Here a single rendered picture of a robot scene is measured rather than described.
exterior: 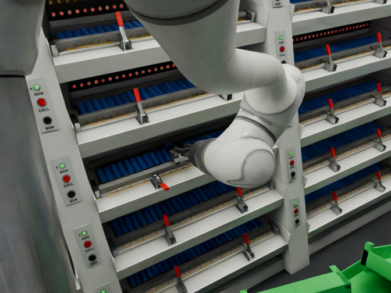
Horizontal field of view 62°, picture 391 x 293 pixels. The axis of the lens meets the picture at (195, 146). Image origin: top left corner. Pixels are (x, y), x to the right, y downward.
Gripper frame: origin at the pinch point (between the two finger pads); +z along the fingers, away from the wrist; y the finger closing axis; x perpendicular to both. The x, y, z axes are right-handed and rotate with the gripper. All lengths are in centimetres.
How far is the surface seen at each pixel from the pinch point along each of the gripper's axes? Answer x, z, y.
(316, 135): 10, -4, -51
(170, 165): 4.0, -0.6, 3.9
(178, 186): 10.0, -3.5, 3.9
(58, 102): -21.1, -8.1, 28.6
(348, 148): 23, 3, -74
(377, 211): 58, 5, -88
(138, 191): 7.6, -2.1, 15.3
